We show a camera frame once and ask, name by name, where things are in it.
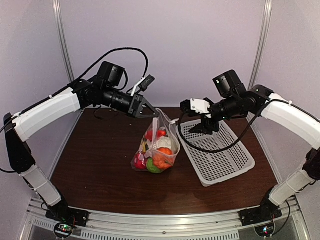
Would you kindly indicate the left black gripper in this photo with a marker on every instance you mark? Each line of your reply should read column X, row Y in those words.
column 136, row 106

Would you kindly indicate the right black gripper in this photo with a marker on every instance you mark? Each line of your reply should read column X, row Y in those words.
column 202, row 128

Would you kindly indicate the yellow apple toy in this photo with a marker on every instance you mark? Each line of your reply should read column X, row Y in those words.
column 144, row 145

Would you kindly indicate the white cauliflower toy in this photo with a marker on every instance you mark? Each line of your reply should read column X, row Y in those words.
column 166, row 142

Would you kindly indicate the white plastic basket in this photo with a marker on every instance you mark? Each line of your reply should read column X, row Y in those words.
column 214, row 168

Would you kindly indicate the clear dotted zip bag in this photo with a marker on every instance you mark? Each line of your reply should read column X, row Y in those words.
column 161, row 126

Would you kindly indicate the red pepper toy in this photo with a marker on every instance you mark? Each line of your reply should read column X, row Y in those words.
column 140, row 161

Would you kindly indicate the orange pumpkin toy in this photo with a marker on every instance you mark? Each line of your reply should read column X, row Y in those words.
column 162, row 158

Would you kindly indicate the green pepper toy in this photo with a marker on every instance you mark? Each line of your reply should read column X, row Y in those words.
column 151, row 167

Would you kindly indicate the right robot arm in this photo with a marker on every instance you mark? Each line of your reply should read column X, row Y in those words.
column 262, row 102

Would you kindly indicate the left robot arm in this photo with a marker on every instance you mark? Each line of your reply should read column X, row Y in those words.
column 20, row 127

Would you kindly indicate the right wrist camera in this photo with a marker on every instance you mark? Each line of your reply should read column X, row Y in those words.
column 195, row 107

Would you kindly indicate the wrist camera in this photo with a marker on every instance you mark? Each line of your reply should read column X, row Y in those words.
column 195, row 107
column 141, row 86

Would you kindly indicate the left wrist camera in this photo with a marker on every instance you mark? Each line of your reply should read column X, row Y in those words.
column 141, row 86

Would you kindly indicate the aluminium front rail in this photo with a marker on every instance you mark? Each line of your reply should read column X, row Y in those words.
column 221, row 225

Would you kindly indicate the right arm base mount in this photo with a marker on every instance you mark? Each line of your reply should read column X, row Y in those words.
column 260, row 215

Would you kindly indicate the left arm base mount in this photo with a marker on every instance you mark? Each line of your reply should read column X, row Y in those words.
column 67, row 215

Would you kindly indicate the left aluminium frame post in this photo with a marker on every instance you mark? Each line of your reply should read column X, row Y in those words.
column 62, row 39

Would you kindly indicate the aluminium frame post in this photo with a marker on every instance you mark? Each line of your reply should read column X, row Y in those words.
column 263, row 36
column 62, row 39

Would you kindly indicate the right aluminium frame post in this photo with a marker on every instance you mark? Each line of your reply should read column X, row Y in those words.
column 263, row 36

